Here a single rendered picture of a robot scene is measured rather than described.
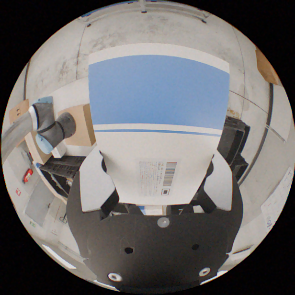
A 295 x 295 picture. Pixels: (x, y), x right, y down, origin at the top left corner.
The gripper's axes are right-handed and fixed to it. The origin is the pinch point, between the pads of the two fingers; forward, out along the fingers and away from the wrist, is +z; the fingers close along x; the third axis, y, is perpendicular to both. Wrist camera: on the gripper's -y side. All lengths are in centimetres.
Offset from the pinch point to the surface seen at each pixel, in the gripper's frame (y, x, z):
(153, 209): 71, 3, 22
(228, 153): 44, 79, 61
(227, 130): 20, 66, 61
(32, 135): 8, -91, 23
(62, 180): 52, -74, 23
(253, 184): 139, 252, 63
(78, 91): -9, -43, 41
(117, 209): 72, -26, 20
